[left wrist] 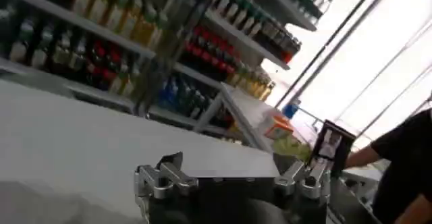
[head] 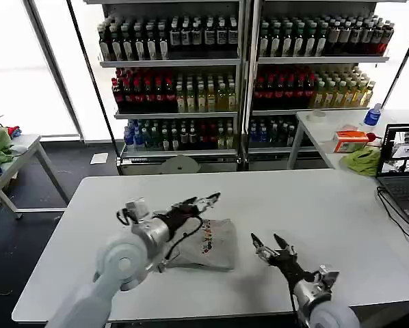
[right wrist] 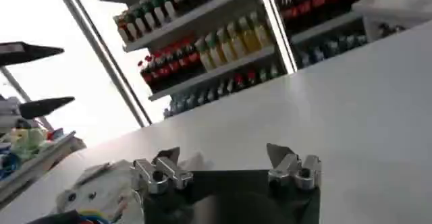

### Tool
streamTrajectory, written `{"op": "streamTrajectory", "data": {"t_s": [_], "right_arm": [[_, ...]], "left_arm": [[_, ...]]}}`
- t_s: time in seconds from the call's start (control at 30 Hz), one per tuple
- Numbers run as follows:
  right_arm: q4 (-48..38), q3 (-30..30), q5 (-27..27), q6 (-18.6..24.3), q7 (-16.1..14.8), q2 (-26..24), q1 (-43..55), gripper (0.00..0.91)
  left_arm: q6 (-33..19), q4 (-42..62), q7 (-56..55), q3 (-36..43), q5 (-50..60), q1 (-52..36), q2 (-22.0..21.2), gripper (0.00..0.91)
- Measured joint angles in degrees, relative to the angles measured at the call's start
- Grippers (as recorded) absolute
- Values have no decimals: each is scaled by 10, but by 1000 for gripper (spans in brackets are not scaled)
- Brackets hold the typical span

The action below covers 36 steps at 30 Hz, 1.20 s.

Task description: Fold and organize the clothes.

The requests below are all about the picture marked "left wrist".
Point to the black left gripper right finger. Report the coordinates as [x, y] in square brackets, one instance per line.
[312, 185]

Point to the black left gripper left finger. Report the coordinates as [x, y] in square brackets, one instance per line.
[175, 177]

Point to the green bundle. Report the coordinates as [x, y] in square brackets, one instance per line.
[292, 147]

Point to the black rectangular device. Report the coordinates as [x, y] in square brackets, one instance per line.
[334, 147]

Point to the orange and white box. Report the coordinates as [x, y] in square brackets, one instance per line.
[278, 129]

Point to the white side table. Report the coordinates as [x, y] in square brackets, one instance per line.
[246, 110]

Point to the person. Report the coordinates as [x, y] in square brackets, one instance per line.
[408, 164]

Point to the shelf rack with bottles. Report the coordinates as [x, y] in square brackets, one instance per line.
[128, 36]

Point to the dark window post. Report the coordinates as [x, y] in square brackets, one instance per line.
[324, 50]

